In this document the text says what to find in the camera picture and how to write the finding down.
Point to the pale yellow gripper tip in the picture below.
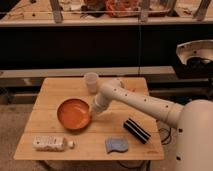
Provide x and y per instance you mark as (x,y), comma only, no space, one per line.
(93,114)

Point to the orange ceramic bowl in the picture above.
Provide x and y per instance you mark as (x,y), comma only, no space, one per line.
(74,114)

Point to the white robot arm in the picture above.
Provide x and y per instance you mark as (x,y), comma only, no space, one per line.
(193,121)

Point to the white robot base shell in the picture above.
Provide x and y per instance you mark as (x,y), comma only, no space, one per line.
(199,48)

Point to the wooden table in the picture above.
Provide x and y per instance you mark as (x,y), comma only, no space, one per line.
(89,144)

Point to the translucent plastic cup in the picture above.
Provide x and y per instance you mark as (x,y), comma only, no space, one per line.
(91,81)

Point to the blue sponge cloth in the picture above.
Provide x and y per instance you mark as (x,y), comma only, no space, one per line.
(116,145)

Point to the black white striped block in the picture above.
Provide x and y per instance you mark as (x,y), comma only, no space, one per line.
(138,132)

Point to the white plastic bottle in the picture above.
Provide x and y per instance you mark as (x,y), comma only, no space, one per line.
(52,143)

